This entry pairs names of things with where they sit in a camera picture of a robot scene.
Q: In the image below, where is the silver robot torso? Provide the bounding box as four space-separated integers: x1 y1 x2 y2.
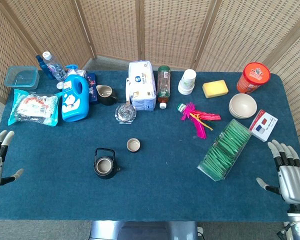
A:
89 220 199 240

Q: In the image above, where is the clear box of green teabags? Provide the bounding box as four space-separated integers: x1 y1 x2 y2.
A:
197 118 253 182

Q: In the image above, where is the clear water bottle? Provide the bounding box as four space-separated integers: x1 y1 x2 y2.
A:
41 51 67 82

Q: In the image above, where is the woven bamboo folding screen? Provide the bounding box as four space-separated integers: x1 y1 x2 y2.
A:
0 0 300 173

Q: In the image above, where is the pink feather shuttlecock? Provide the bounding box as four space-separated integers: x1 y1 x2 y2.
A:
177 101 222 140

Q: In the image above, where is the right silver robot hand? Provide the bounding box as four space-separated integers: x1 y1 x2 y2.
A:
256 139 300 206

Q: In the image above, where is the black cast-iron teapot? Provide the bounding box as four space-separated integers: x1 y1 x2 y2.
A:
93 147 122 180

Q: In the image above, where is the blue plastic bottle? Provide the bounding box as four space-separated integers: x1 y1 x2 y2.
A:
35 54 56 81

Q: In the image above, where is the stack of paper cups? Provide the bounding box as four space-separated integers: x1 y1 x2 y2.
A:
177 68 197 96

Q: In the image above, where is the small ceramic cup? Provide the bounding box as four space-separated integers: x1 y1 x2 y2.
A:
126 137 142 153

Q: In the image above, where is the brown tea bottle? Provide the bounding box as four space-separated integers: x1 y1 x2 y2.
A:
156 65 172 110

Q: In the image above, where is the clear plastic food container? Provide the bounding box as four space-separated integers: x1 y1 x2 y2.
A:
4 65 40 91

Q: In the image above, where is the black ceramic pitcher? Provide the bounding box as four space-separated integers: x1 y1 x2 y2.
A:
95 84 119 106

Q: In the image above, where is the orange cylindrical canister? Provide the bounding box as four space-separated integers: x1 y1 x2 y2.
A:
236 62 271 95

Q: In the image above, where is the blue detergent bottle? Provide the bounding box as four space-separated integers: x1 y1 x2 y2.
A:
61 64 90 123

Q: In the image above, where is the yellow sponge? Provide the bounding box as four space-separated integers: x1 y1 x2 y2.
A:
202 79 229 99

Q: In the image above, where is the dark blue patterned box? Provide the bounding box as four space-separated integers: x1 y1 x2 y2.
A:
86 72 100 106

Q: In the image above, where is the white tissue pack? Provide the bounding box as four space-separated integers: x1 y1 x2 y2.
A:
125 60 158 112

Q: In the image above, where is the white 3D glasses box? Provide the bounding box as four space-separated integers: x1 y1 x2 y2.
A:
248 109 279 143

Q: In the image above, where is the stack of beige bowls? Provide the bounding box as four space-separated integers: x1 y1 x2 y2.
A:
228 93 258 120

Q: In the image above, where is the teal snack bag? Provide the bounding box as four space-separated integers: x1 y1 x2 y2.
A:
7 88 64 127

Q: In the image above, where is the blue tablecloth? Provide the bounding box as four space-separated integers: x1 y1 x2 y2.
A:
0 70 300 222

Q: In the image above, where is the steel wool scrubber in wrapper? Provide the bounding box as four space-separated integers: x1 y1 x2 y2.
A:
114 101 138 125

